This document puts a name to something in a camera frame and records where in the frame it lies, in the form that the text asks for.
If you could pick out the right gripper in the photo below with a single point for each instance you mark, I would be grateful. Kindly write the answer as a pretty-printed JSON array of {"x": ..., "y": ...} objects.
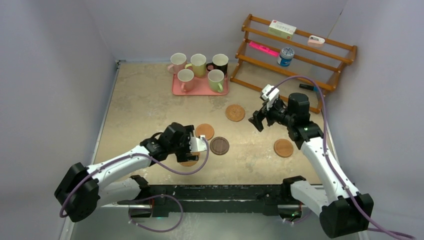
[{"x": 259, "y": 116}]

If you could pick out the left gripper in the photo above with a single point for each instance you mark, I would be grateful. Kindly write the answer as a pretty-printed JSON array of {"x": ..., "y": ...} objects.
[{"x": 188, "y": 137}]

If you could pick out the woven rattan coaster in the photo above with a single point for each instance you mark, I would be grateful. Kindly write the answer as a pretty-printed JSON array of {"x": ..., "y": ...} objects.
[
  {"x": 191, "y": 162},
  {"x": 235, "y": 113}
]

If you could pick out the smooth light wooden coaster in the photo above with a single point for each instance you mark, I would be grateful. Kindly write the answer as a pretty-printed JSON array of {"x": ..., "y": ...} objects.
[{"x": 205, "y": 129}]

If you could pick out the dark walnut wooden coaster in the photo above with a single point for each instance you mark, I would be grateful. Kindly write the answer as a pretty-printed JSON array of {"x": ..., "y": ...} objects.
[{"x": 219, "y": 145}]

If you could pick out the black mug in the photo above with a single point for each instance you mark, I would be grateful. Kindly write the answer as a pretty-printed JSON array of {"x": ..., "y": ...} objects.
[{"x": 219, "y": 62}]

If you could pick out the pink mug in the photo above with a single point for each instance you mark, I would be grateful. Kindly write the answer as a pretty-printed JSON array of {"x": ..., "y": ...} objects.
[
  {"x": 178, "y": 62},
  {"x": 186, "y": 79}
]

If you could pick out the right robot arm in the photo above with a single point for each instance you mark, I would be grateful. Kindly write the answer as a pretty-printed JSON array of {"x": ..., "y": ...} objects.
[{"x": 338, "y": 206}]

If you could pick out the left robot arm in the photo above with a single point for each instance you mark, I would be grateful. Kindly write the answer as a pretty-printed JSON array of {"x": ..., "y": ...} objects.
[{"x": 106, "y": 172}]

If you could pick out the black blue marker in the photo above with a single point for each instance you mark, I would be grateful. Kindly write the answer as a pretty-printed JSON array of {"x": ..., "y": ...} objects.
[{"x": 309, "y": 87}]

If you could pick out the pink plastic tray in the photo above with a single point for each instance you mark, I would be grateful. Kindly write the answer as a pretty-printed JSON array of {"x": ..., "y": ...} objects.
[{"x": 201, "y": 87}]

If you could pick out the green mug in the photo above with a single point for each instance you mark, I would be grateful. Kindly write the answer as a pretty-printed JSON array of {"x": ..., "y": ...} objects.
[{"x": 216, "y": 80}]

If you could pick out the wooden tiered shelf rack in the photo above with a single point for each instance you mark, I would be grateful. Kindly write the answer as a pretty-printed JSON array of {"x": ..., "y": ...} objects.
[{"x": 325, "y": 87}]

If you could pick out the pink mug front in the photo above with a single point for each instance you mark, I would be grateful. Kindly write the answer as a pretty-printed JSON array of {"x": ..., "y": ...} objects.
[{"x": 186, "y": 79}]

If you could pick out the pink highlighter marker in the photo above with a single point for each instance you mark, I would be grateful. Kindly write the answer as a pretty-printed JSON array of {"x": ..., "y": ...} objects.
[{"x": 263, "y": 49}]

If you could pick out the blue white round jar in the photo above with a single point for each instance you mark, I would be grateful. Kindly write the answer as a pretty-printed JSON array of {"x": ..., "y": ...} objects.
[{"x": 285, "y": 56}]

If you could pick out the yellow mug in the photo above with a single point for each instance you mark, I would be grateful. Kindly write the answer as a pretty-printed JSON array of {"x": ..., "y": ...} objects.
[{"x": 198, "y": 65}]

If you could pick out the white green box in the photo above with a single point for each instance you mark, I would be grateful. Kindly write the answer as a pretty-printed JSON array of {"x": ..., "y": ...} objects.
[{"x": 281, "y": 29}]

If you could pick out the small pink white case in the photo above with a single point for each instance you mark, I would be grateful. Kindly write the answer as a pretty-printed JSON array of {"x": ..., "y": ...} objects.
[{"x": 316, "y": 41}]

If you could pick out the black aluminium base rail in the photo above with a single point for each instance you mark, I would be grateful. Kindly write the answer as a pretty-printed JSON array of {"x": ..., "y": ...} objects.
[{"x": 266, "y": 199}]

